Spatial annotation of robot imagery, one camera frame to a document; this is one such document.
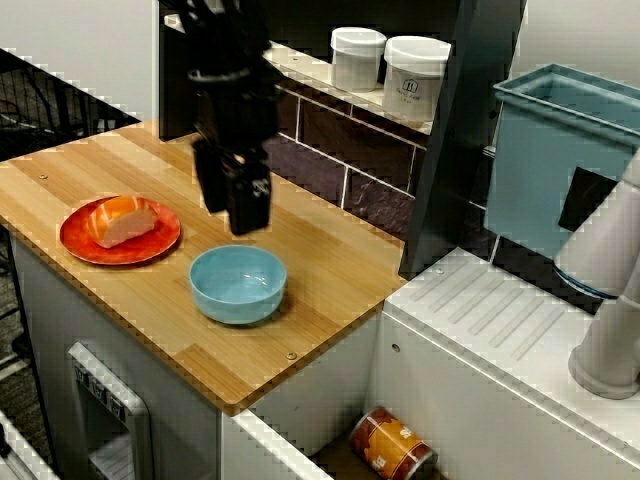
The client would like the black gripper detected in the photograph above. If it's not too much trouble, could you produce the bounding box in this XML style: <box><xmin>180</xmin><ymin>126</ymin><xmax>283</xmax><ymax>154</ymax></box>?
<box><xmin>187</xmin><ymin>66</ymin><xmax>282</xmax><ymax>238</ymax></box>

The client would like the salmon sushi toy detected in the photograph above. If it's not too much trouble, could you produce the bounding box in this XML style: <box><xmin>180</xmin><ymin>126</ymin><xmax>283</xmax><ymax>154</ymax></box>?
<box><xmin>88</xmin><ymin>196</ymin><xmax>159</xmax><ymax>250</ymax></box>

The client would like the light blue bowl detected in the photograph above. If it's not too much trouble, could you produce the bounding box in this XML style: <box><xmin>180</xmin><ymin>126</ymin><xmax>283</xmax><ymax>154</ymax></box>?
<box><xmin>188</xmin><ymin>243</ymin><xmax>288</xmax><ymax>326</ymax></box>

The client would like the red round plate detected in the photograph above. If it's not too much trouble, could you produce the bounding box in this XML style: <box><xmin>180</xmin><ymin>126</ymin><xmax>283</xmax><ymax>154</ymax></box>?
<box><xmin>59</xmin><ymin>195</ymin><xmax>182</xmax><ymax>266</ymax></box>

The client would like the dark shelf side panel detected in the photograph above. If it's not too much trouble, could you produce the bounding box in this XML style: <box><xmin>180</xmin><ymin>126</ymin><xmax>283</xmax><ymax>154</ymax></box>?
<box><xmin>158</xmin><ymin>0</ymin><xmax>201</xmax><ymax>142</ymax></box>
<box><xmin>399</xmin><ymin>0</ymin><xmax>529</xmax><ymax>281</ymax></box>

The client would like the cream shelf board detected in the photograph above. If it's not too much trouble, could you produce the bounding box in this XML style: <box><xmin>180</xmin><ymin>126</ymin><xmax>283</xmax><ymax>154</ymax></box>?
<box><xmin>262</xmin><ymin>39</ymin><xmax>436</xmax><ymax>136</ymax></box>

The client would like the plain white lidded canister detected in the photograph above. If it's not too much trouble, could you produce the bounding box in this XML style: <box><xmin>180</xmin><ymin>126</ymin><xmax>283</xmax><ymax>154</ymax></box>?
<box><xmin>330</xmin><ymin>26</ymin><xmax>388</xmax><ymax>93</ymax></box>

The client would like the white canister with logo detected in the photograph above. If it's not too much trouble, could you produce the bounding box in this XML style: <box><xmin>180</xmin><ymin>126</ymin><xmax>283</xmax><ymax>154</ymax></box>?
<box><xmin>382</xmin><ymin>35</ymin><xmax>452</xmax><ymax>124</ymax></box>

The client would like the white toy kitchen cabinet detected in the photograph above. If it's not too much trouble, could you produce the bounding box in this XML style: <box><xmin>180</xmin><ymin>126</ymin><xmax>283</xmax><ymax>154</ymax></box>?
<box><xmin>9</xmin><ymin>227</ymin><xmax>386</xmax><ymax>480</ymax></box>

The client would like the white sink with drainboard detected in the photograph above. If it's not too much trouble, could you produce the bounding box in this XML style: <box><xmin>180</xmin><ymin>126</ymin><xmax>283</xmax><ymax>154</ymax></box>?
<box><xmin>219</xmin><ymin>247</ymin><xmax>640</xmax><ymax>480</ymax></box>

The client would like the teal plastic bin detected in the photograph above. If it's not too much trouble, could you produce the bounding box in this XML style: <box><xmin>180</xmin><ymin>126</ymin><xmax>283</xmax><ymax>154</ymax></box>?
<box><xmin>483</xmin><ymin>63</ymin><xmax>640</xmax><ymax>261</ymax></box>

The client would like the orange soup can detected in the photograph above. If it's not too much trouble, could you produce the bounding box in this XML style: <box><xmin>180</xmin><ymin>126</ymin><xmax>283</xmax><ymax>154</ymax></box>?
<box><xmin>348</xmin><ymin>407</ymin><xmax>435</xmax><ymax>479</ymax></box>

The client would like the grey toy faucet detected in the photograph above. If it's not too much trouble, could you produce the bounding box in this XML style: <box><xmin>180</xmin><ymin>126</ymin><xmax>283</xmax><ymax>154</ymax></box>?
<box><xmin>552</xmin><ymin>149</ymin><xmax>640</xmax><ymax>400</ymax></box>

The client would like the aluminium frame rail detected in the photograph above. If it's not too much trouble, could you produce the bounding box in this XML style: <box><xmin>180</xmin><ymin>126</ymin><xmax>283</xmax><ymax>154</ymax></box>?
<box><xmin>0</xmin><ymin>409</ymin><xmax>59</xmax><ymax>480</ymax></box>

